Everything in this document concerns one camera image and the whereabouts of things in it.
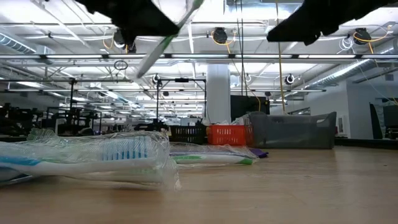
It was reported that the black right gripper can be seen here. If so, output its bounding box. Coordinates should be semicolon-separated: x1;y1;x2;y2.
266;0;398;46

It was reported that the green toothbrush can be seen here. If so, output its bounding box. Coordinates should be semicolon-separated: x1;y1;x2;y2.
26;128;58;141
169;142;259;166
136;0;206;79

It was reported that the blue toothbrush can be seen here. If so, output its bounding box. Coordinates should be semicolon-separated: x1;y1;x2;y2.
0;129;182;191

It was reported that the black panel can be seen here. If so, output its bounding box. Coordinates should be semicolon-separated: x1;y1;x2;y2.
230;95;271;121

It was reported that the grey translucent bin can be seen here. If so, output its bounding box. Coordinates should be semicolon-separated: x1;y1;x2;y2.
248;111;338;149

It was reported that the white pillar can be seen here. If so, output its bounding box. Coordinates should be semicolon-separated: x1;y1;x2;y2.
206;63;231;125

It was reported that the black perforated basket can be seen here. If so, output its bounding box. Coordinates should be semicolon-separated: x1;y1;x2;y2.
169;124;208;145

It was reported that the orange perforated basket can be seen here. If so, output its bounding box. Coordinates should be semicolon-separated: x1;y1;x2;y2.
206;124;254;146

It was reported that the dark blue cloth mat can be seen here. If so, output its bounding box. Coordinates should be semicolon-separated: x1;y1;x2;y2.
248;147;270;159

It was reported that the silver ceiling duct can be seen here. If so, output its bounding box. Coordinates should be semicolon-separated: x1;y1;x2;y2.
310;57;398;90

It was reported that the black rig frame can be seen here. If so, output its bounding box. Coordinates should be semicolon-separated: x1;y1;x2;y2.
156;77;208;125
46;77;102;121

